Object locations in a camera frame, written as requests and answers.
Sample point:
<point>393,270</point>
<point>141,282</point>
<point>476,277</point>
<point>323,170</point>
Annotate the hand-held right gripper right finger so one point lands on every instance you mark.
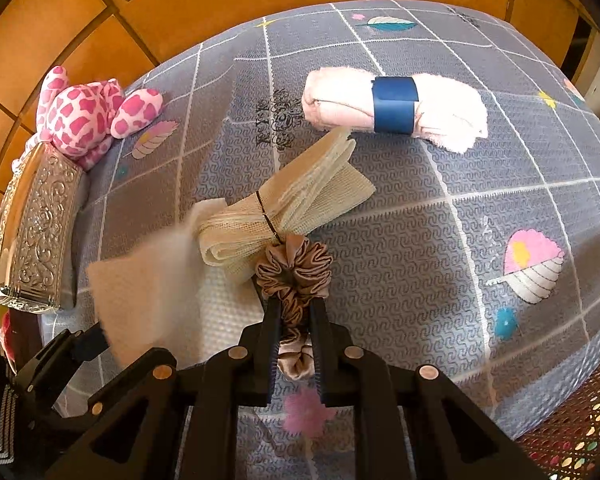
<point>316,350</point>

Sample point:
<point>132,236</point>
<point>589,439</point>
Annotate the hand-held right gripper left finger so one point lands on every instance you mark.
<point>275,340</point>

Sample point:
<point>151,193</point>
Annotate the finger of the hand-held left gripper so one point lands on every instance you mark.
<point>80,345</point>

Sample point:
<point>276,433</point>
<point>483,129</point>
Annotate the brown satin scrunchie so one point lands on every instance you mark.
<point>295,270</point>

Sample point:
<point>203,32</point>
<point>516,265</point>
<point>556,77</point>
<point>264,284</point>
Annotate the white paper napkin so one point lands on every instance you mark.
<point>145,290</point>

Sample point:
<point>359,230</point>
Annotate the silver embossed tissue box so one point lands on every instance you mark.
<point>40,220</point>

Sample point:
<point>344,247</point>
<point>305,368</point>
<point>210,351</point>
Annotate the beige mesh cloth bundle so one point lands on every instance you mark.
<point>320,185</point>

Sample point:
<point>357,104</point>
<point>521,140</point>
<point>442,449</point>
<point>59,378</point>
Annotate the pink spotted plush toy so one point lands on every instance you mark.
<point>80,115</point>

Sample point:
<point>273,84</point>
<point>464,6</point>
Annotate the pink towel with blue band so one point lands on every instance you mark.
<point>340,100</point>

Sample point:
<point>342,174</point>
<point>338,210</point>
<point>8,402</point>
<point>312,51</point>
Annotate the rattan chair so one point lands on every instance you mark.
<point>570,430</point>

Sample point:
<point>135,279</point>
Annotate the wooden panelled wardrobe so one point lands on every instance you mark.
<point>180,5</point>

